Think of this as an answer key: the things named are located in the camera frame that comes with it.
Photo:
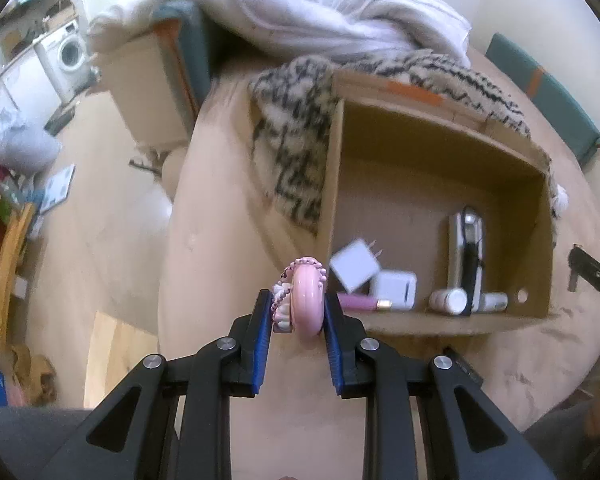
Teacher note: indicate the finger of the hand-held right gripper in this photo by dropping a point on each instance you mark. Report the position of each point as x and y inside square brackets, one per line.
[597, 275]

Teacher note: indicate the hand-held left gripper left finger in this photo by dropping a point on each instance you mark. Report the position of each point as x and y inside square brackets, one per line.
[262, 340]

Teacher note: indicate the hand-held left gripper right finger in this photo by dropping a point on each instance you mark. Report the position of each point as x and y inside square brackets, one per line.
[332, 345]

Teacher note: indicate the pink dental model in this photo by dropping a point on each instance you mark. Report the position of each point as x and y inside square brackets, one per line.
[307, 305]

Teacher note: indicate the white charger block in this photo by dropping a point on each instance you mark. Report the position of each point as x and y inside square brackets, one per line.
[352, 265]

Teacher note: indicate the white and silver phone handset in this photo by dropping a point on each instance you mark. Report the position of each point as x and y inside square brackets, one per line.
[467, 245]

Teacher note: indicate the cardboard box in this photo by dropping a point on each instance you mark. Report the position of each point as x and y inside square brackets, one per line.
[405, 185]

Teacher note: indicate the pink lipstick tube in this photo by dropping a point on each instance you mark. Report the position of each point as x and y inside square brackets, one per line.
[360, 302]

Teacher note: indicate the white power adapter with slot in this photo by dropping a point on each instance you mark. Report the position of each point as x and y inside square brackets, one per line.
[392, 290]

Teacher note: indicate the beige bed cover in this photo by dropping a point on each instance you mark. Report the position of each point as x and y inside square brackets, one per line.
[220, 260]

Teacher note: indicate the white bottle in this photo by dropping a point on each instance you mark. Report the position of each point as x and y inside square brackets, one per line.
[447, 301]
[495, 301]

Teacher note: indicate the light wooden board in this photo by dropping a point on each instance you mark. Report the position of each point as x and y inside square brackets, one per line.
[120, 360]

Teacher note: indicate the teal cushion with orange stripe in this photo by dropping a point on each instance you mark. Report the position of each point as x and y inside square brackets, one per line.
[545, 95]

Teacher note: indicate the black and cream patterned blanket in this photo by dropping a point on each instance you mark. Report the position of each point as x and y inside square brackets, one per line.
[290, 135]

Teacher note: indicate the black sandal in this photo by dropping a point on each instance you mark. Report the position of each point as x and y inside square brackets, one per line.
[145, 162]

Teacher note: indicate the white booklet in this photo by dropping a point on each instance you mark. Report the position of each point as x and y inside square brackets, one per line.
[57, 187]

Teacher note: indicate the grey bag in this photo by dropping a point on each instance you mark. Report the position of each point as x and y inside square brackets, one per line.
[25, 147]

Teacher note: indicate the white blanket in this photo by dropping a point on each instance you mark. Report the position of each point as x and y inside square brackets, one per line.
[305, 15]

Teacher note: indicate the white washing machine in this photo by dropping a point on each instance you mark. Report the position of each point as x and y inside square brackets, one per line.
[65, 52]

